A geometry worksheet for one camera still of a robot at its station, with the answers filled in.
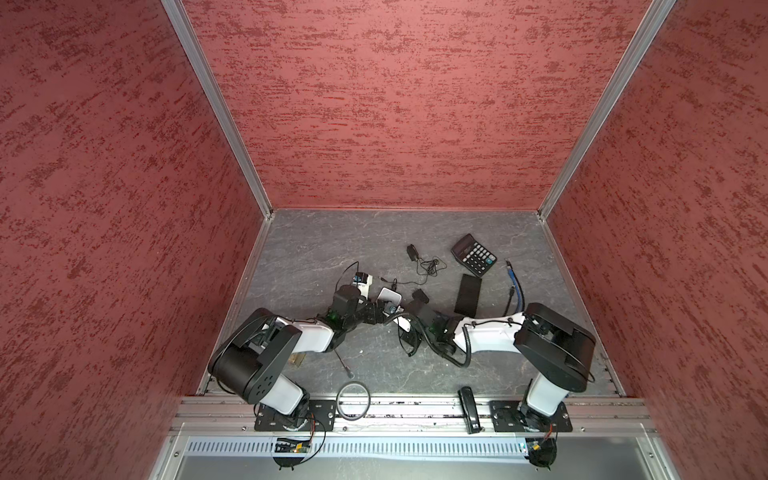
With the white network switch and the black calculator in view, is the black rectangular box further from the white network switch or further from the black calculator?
the white network switch

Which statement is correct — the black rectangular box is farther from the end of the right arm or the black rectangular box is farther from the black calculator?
the end of the right arm

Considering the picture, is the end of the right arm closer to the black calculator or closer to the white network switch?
the white network switch

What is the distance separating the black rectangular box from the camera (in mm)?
941

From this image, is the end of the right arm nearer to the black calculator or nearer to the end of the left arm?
the end of the left arm

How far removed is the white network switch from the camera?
939mm

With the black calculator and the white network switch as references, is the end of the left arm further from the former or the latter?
the black calculator

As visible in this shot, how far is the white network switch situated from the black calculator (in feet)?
0.88

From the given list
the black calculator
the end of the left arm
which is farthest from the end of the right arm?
the black calculator

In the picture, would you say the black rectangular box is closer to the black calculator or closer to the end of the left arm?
the black calculator

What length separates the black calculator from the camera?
1.05 meters

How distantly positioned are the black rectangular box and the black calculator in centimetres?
3

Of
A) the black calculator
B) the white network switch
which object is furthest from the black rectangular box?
the white network switch

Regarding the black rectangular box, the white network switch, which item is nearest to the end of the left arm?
the white network switch

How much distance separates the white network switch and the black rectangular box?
19 cm
